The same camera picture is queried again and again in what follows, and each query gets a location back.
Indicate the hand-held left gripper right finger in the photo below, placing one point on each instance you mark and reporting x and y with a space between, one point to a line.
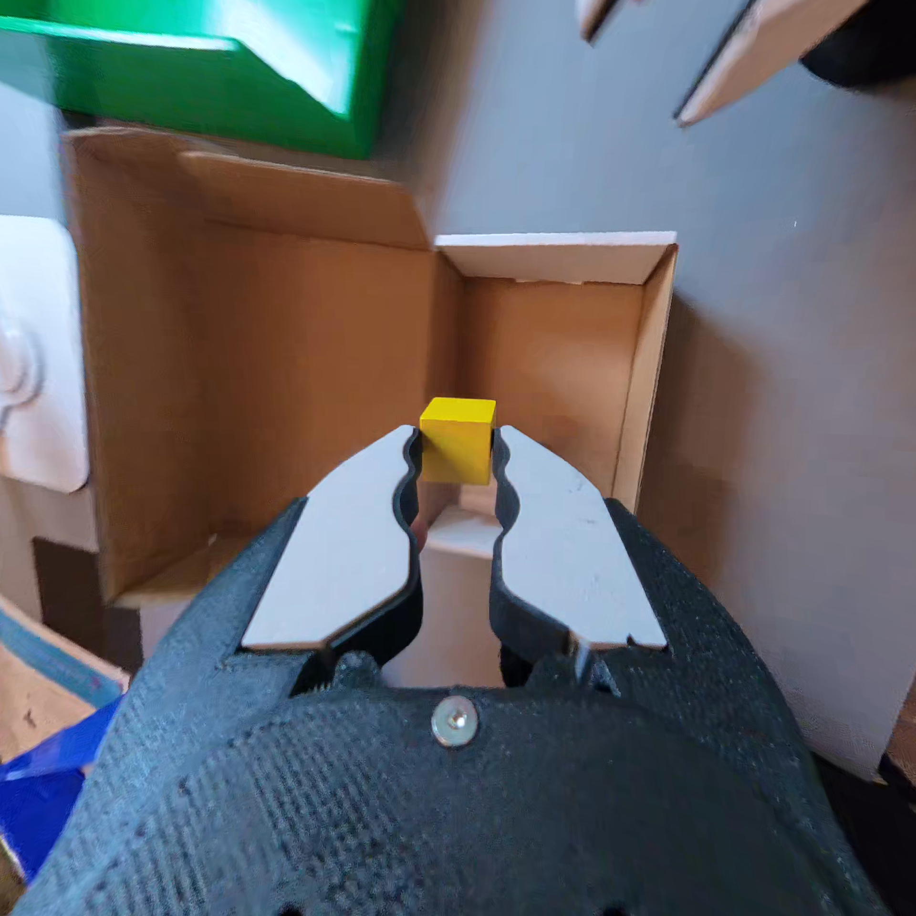
572 558

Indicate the green box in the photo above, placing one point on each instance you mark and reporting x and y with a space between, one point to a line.
215 79

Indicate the blue plastic sheet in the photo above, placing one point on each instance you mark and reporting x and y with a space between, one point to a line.
43 787

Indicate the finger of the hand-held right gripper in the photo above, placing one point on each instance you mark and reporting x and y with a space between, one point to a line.
597 14
773 43

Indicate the yellow wooden cube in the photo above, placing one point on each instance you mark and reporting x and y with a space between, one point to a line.
458 444

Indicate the white plastic device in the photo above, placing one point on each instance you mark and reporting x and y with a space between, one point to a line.
39 343

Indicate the cardboard piece with blue edge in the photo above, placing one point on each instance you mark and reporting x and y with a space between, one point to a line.
43 687

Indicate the brown cardboard box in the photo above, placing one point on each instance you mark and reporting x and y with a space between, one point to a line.
286 343

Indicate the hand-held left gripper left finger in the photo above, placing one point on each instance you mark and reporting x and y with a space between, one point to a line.
343 544

